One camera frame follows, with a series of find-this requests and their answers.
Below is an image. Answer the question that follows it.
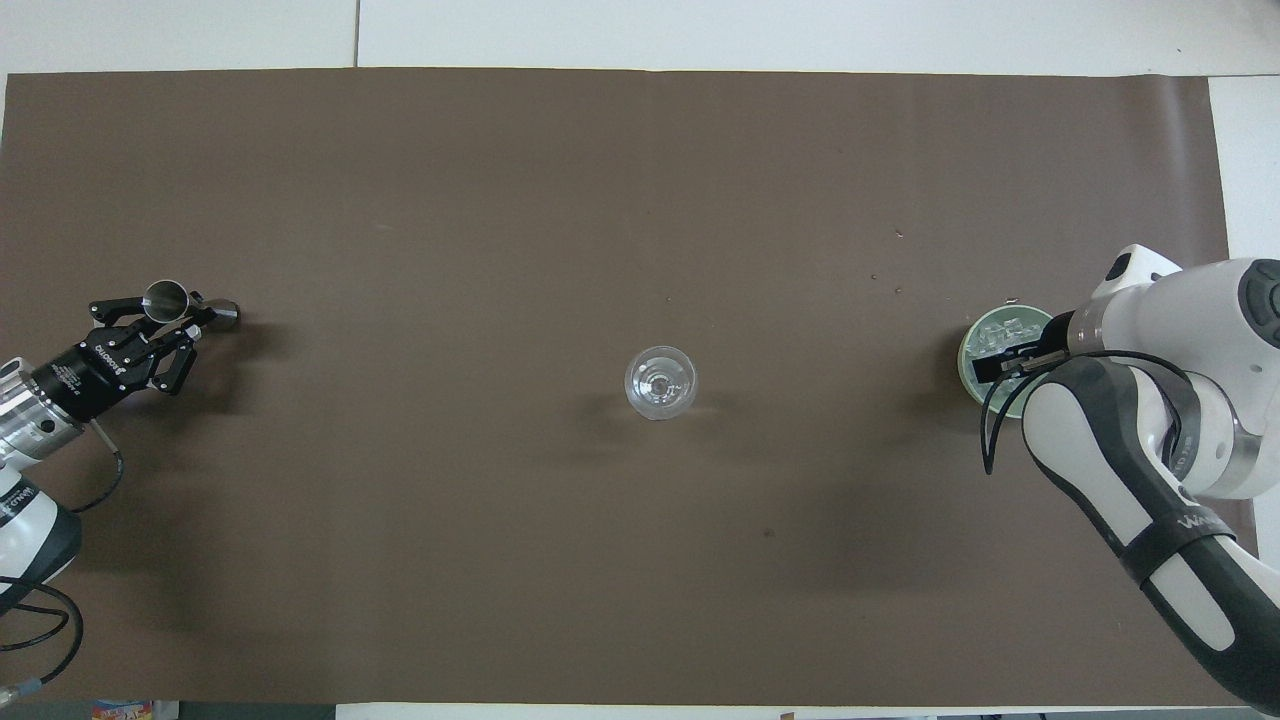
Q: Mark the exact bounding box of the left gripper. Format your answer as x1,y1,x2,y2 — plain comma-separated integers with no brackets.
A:
21,292,207,424

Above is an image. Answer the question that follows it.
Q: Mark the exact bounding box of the green bowl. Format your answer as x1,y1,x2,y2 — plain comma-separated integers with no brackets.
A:
957,305,1061,420

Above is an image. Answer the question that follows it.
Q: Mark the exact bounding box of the steel double jigger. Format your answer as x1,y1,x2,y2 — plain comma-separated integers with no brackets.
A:
143,279,242,332

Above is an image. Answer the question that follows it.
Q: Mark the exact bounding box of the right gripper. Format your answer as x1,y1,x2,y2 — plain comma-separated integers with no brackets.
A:
1014,311,1080,375

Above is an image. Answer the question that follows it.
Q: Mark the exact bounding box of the black cable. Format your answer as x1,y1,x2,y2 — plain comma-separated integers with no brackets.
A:
0,575,86,698
66,419,125,515
980,348,1217,477

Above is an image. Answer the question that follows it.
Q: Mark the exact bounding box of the clear wine glass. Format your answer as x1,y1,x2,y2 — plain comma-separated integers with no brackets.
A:
624,345,698,422

